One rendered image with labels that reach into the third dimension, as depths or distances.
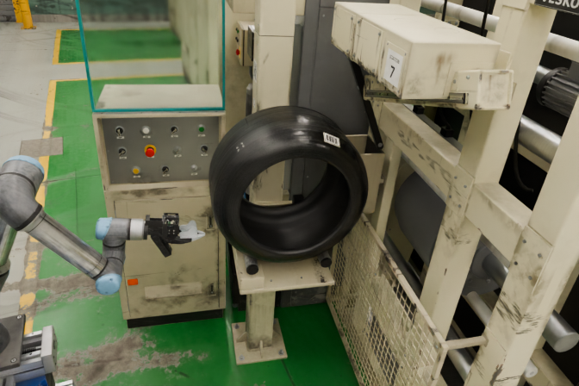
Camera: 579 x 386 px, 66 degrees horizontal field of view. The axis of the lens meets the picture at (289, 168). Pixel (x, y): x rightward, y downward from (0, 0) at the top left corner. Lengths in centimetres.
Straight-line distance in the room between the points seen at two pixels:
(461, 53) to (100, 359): 221
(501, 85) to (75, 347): 235
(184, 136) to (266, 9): 74
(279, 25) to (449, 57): 69
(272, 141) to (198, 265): 118
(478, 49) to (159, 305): 202
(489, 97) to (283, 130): 61
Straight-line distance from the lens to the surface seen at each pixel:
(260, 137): 140
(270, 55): 167
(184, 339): 264
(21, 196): 146
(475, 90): 114
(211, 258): 239
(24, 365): 185
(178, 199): 217
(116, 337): 272
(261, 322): 241
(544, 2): 127
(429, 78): 118
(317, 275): 180
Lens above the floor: 200
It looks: 28 degrees down
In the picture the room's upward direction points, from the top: 4 degrees clockwise
